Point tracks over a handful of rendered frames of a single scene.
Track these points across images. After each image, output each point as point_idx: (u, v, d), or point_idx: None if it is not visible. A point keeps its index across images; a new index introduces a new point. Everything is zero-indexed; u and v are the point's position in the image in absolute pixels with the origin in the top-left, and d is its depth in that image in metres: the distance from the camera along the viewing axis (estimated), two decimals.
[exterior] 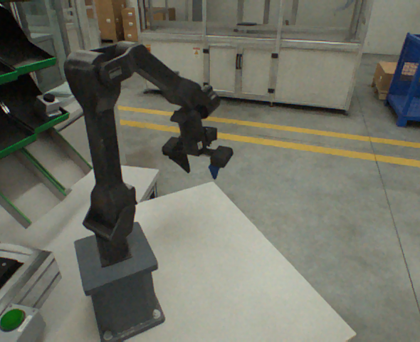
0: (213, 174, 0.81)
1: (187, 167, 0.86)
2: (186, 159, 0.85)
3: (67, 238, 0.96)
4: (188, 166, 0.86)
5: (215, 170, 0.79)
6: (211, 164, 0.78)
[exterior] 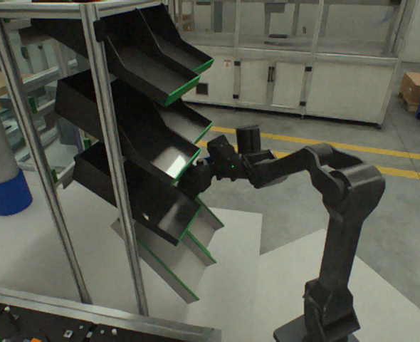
0: None
1: (190, 169, 0.83)
2: None
3: (204, 301, 0.93)
4: (190, 168, 0.82)
5: None
6: None
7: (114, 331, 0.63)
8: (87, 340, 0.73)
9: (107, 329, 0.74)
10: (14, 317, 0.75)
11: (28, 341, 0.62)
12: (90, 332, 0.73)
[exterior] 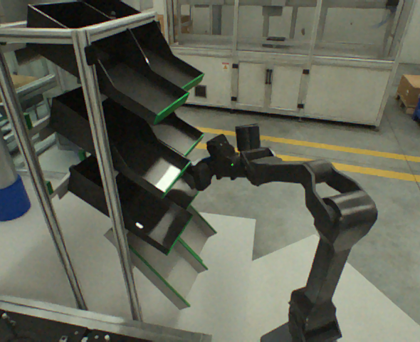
0: None
1: (191, 169, 0.83)
2: None
3: (197, 306, 0.95)
4: (191, 168, 0.83)
5: None
6: None
7: (107, 338, 0.65)
8: None
9: (101, 335, 0.76)
10: (11, 323, 0.78)
11: None
12: (85, 337, 0.76)
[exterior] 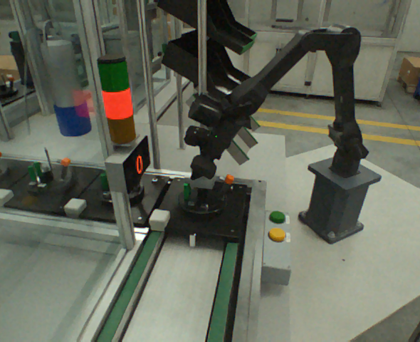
0: None
1: (196, 174, 0.83)
2: None
3: None
4: (194, 173, 0.82)
5: (211, 158, 0.86)
6: None
7: None
8: (167, 187, 1.00)
9: (181, 179, 1.01)
10: None
11: None
12: (169, 181, 1.00)
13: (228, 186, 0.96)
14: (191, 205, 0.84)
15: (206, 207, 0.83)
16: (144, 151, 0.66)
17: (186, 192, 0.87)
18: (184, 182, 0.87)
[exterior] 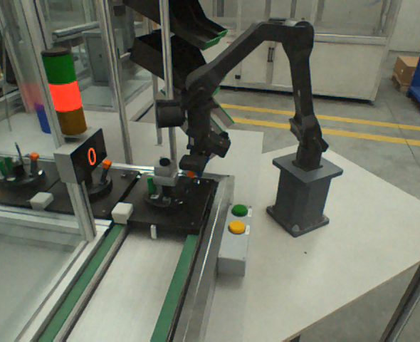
0: None
1: None
2: None
3: None
4: None
5: None
6: None
7: (161, 156, 0.91)
8: (136, 181, 1.01)
9: None
10: None
11: (102, 162, 0.90)
12: (138, 175, 1.02)
13: (195, 180, 0.97)
14: (154, 199, 0.85)
15: (169, 200, 0.84)
16: (97, 143, 0.67)
17: (150, 185, 0.88)
18: None
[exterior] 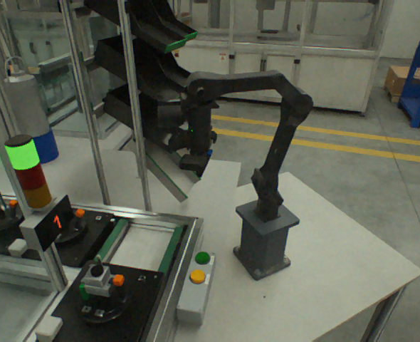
0: None
1: None
2: None
3: (193, 212, 1.27)
4: None
5: None
6: (207, 153, 0.82)
7: (98, 256, 0.79)
8: (110, 224, 1.08)
9: (94, 263, 0.90)
10: None
11: (75, 211, 0.96)
12: (112, 219, 1.08)
13: (141, 276, 0.85)
14: (85, 312, 0.73)
15: (102, 315, 0.73)
16: (63, 209, 0.73)
17: (83, 293, 0.76)
18: None
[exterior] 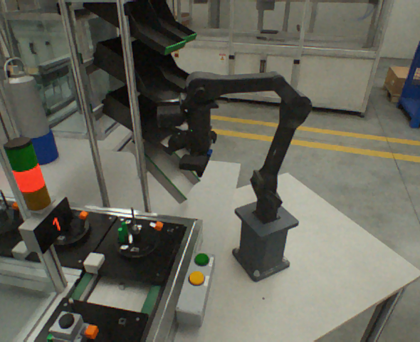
0: None
1: None
2: None
3: (192, 214, 1.27)
4: None
5: None
6: (207, 153, 0.82)
7: (70, 300, 0.69)
8: None
9: (70, 302, 0.80)
10: (127, 221, 1.06)
11: (153, 224, 0.92)
12: None
13: (121, 319, 0.75)
14: None
15: None
16: (63, 211, 0.73)
17: None
18: None
